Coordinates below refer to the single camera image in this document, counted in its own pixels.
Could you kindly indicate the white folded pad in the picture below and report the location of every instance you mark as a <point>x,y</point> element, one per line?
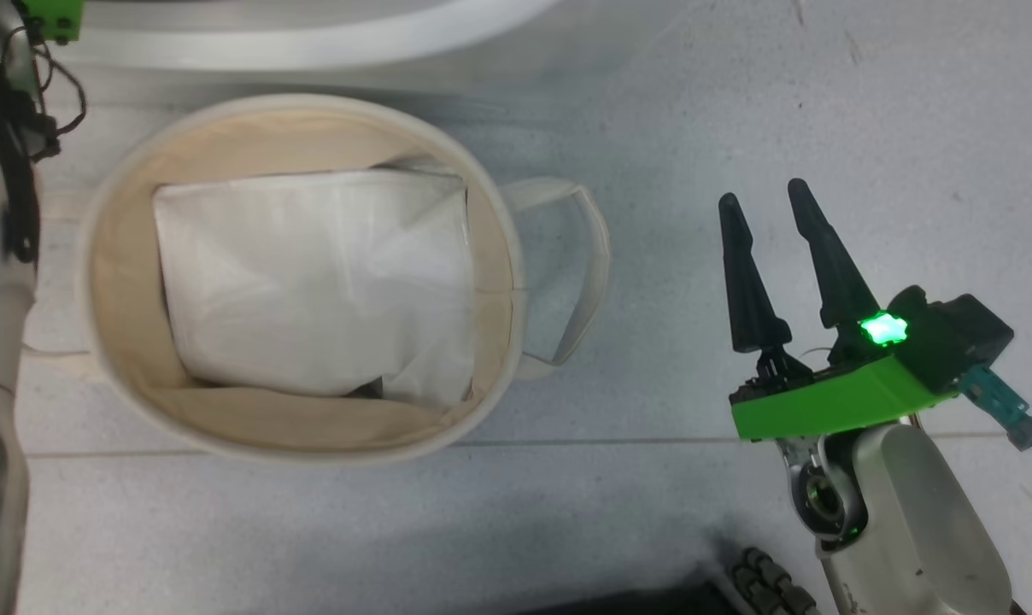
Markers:
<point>311,282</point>

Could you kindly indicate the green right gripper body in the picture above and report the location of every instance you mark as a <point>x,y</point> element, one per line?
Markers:
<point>823,406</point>

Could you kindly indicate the cream canvas laundry basket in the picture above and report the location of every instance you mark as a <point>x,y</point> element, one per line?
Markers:
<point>311,410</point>

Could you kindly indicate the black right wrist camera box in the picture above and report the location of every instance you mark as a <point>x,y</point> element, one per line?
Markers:
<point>952,337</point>

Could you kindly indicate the white front-load washing machine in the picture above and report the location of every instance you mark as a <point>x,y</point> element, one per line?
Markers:
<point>311,38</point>

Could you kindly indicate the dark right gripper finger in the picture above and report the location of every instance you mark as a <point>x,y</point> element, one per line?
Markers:
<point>751,290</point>
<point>832,265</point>

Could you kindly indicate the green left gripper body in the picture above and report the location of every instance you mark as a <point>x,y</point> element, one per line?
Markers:
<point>53,19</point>

